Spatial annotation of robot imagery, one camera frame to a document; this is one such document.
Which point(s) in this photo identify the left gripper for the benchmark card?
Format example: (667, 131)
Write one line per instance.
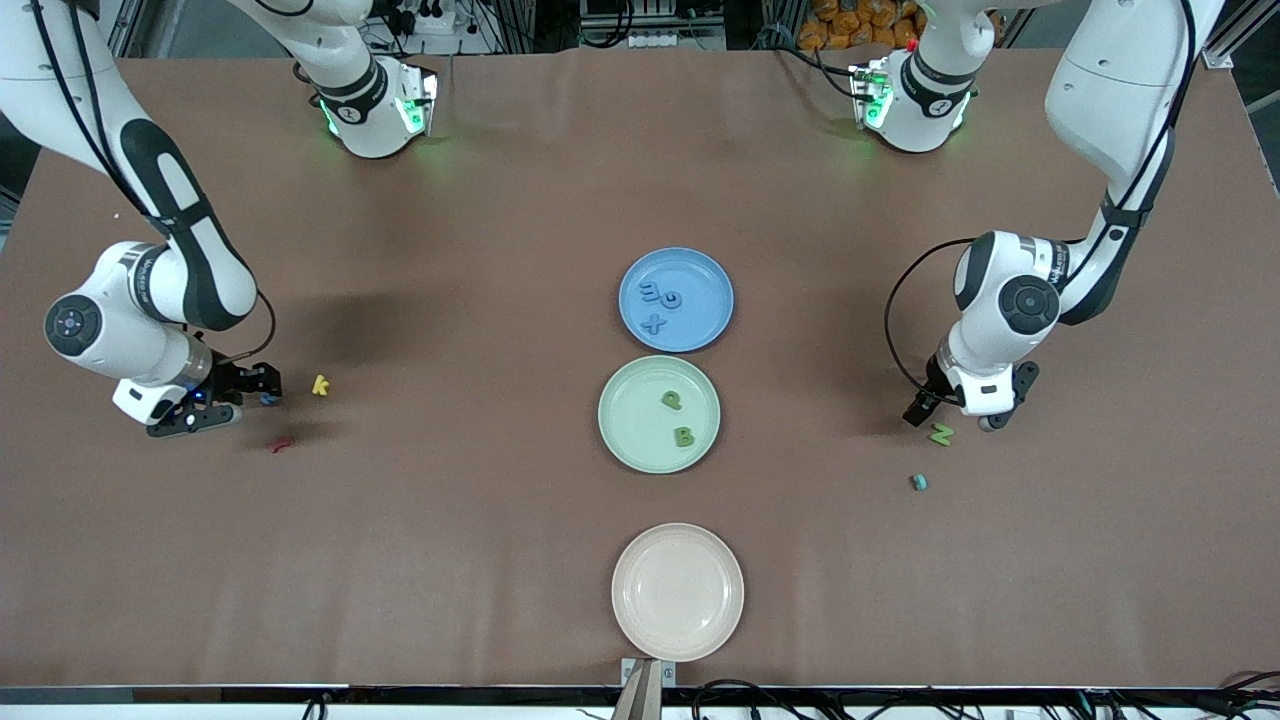
(932, 392)

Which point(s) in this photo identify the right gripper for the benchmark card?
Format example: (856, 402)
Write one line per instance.
(229, 381)

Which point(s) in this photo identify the green foam letter N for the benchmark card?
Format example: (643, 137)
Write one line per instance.
(941, 434)

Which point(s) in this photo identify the green foam letter B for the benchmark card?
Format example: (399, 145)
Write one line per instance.
(684, 436)

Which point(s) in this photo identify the green foam letter p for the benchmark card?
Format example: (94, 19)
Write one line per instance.
(670, 400)

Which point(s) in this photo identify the blue foam letter G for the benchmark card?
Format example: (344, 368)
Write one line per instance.
(671, 298)

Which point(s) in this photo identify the blue foam letter X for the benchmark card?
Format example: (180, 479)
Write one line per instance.
(653, 323)

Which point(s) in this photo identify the blue foam letter E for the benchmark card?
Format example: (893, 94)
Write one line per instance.
(650, 292)

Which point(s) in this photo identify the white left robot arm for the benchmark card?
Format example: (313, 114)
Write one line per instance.
(1000, 330)

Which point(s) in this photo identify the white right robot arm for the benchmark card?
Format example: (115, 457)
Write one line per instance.
(130, 340)

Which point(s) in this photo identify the red foam letter I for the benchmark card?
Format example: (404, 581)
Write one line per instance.
(281, 443)

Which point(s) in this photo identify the blue plate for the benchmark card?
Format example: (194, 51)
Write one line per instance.
(700, 280)

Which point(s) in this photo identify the green plate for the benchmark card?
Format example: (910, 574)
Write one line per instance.
(630, 420)

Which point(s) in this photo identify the brown paper table cover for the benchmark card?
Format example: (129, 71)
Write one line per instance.
(500, 200)

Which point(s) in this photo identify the beige plate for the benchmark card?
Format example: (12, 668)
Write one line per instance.
(678, 592)

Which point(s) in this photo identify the orange fruit pile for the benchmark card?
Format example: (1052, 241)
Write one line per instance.
(860, 25)

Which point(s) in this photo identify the white power strip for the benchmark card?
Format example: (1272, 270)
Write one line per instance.
(430, 18)

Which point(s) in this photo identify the aluminium table edge rail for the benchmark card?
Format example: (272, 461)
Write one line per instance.
(150, 693)

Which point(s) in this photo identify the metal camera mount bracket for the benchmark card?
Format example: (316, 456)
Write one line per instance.
(645, 695)

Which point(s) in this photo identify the aluminium frame post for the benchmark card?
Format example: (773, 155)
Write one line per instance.
(1220, 57)

